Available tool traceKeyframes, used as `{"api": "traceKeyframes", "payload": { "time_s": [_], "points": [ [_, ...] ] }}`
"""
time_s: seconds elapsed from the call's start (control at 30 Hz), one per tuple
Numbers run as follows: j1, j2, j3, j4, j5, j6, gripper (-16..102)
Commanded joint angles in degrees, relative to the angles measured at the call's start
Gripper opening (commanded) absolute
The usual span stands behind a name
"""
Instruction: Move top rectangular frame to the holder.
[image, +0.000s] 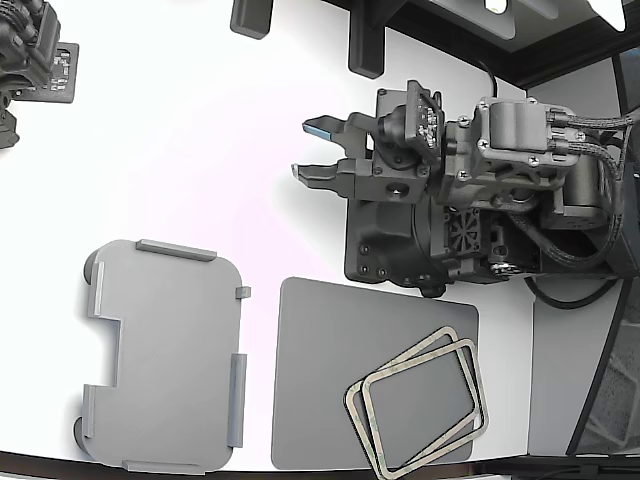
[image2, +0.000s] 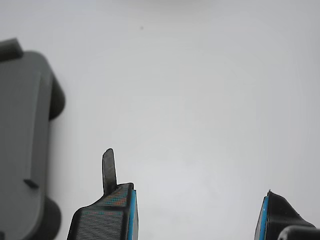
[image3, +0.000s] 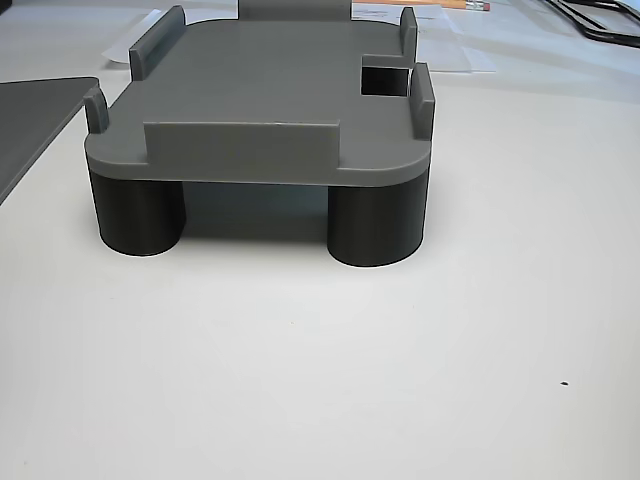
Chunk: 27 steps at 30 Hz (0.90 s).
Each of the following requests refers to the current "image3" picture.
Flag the black outline frame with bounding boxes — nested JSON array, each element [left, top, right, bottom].
[[583, 24, 640, 50], [544, 0, 640, 32]]

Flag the grey holder platform black legs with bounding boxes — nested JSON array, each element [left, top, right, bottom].
[[82, 0, 437, 269]]

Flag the grey flat mat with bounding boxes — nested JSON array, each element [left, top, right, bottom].
[[0, 76, 100, 205]]

